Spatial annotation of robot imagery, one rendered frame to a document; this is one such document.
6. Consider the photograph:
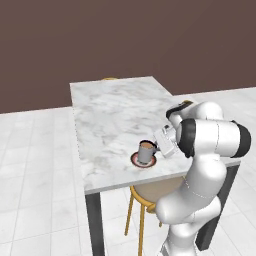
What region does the grey cup of tea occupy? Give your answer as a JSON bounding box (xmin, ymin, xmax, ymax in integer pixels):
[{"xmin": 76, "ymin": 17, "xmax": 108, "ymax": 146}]
[{"xmin": 137, "ymin": 139, "xmax": 158, "ymax": 166}]

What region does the red saucer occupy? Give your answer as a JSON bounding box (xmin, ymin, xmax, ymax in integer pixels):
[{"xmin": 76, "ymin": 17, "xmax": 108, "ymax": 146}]
[{"xmin": 129, "ymin": 151, "xmax": 158, "ymax": 169}]

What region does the marble top dining table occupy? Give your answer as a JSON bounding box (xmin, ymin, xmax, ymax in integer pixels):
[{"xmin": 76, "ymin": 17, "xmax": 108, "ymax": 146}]
[{"xmin": 69, "ymin": 75, "xmax": 242, "ymax": 256}]

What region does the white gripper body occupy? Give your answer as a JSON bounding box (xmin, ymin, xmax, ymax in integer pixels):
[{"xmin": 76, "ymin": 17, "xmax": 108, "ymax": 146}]
[{"xmin": 153, "ymin": 124, "xmax": 181, "ymax": 159}]

